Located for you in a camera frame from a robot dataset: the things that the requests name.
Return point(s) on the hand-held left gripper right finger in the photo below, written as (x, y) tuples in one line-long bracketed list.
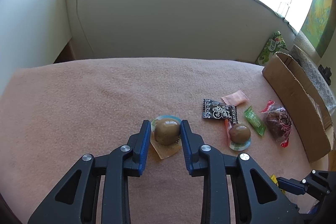
[(185, 145)]

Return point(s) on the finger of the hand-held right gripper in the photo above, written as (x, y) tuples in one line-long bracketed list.
[(291, 186)]

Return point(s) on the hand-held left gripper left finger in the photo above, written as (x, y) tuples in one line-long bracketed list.
[(145, 145)]

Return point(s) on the yellow snack packet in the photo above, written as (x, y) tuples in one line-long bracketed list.
[(274, 178)]

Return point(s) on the packaged braised egg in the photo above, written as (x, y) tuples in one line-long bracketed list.
[(165, 132), (239, 133)]

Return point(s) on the brown cardboard box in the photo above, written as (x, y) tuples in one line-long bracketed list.
[(296, 98)]

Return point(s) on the black white-print candy packet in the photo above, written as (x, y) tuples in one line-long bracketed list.
[(219, 111)]

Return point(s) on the red-wrapped dark snack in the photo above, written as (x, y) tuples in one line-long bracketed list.
[(277, 123)]

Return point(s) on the pink candy packet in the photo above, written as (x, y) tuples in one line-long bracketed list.
[(235, 98)]

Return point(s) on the green candy packet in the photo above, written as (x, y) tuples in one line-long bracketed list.
[(255, 121)]

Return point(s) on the white lace cloth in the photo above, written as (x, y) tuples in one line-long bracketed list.
[(315, 74)]

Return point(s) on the small dark figurine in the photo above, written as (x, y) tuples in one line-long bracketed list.
[(325, 71)]

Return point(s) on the green patterned bag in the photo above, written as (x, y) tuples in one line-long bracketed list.
[(271, 48)]

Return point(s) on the white cabinet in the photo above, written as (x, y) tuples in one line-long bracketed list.
[(31, 8)]

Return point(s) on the yellow green wall poster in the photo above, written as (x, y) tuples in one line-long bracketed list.
[(317, 16)]

